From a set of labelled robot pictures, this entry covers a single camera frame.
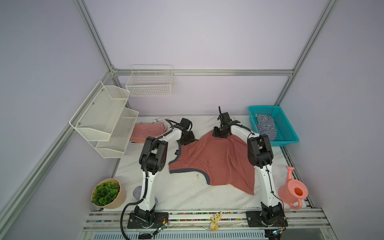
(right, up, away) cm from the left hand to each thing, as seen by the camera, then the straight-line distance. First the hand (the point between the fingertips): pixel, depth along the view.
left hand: (192, 141), depth 102 cm
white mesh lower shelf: (-46, +3, -10) cm, 47 cm away
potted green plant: (-40, -23, -31) cm, 56 cm away
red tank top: (+21, -12, -9) cm, 26 cm away
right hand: (+15, +5, +5) cm, 16 cm away
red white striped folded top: (-36, +7, +2) cm, 36 cm away
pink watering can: (+50, -22, -31) cm, 63 cm away
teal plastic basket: (+67, +5, +2) cm, 67 cm away
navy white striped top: (+56, +11, +8) cm, 58 cm away
